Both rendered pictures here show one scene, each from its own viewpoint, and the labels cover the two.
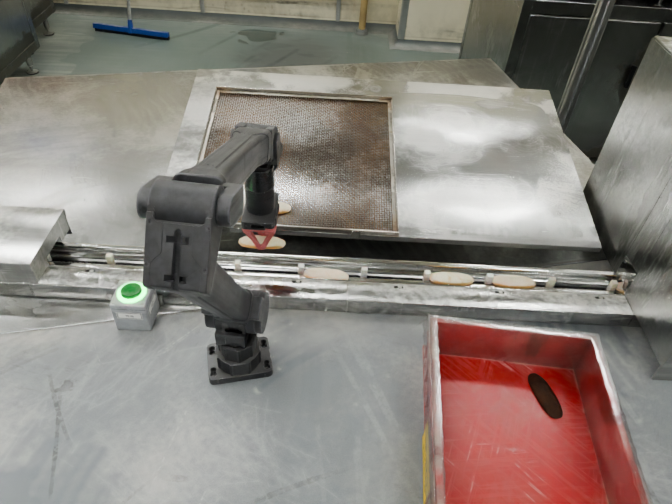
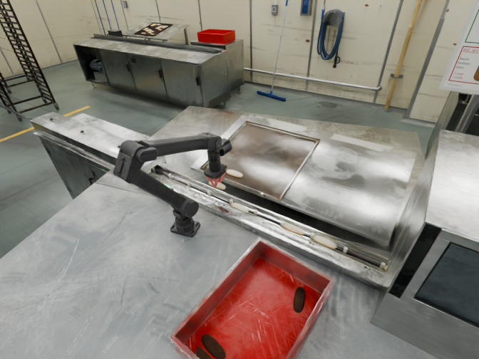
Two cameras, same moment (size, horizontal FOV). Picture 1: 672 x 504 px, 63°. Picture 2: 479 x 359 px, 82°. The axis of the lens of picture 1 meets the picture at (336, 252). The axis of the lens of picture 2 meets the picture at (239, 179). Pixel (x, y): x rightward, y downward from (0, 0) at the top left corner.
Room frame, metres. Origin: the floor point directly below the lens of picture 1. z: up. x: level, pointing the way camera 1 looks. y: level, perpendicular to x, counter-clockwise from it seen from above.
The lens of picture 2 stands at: (0.07, -0.57, 1.77)
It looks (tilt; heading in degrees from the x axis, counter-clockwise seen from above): 38 degrees down; 37
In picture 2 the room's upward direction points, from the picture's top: 3 degrees counter-clockwise
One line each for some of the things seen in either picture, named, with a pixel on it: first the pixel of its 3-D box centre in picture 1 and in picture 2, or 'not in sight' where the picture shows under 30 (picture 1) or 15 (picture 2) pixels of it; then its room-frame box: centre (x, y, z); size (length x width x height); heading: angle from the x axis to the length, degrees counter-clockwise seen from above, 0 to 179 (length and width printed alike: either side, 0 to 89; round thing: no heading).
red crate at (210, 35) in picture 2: not in sight; (216, 35); (3.83, 2.56, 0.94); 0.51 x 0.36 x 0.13; 96
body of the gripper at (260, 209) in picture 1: (260, 199); (214, 165); (0.86, 0.16, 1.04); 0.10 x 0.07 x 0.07; 2
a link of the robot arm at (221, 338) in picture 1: (235, 314); (184, 206); (0.64, 0.18, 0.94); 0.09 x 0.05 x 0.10; 177
